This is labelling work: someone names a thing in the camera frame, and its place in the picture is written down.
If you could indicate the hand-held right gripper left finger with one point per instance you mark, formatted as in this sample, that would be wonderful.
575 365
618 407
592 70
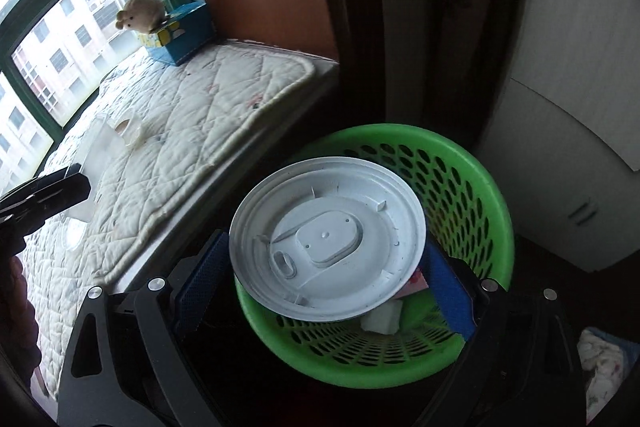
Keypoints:
202 277

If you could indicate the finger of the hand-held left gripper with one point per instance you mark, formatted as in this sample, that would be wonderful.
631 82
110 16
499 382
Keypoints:
50 197

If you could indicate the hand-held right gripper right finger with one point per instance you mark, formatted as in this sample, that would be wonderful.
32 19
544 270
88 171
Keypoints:
450 292

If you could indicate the pink packet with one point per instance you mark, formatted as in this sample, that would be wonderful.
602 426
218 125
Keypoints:
416 283

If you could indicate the white foam block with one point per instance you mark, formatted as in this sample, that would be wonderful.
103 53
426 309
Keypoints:
382 317

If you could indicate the green plastic mesh basket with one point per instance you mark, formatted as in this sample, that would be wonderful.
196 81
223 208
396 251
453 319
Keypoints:
470 187

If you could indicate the white plastic lid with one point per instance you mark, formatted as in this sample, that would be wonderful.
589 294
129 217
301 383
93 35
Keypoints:
325 227

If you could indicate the person's left forearm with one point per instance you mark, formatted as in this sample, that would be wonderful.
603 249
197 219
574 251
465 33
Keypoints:
20 322

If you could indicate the clear plastic packaging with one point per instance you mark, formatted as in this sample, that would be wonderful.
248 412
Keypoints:
107 142

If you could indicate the floral cloth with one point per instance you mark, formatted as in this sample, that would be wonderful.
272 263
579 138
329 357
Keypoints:
600 367

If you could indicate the white quilted mat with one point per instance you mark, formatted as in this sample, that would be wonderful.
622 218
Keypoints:
200 107

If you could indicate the beige plush toy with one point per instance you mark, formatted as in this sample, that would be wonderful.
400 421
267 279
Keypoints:
142 13

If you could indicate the blue patterned tissue box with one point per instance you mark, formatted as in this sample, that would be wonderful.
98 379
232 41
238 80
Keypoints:
187 32

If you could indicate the white cabinet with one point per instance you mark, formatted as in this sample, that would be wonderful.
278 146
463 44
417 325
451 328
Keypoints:
585 82

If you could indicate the dark brown curtain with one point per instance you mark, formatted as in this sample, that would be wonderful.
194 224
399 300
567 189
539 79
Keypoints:
425 32

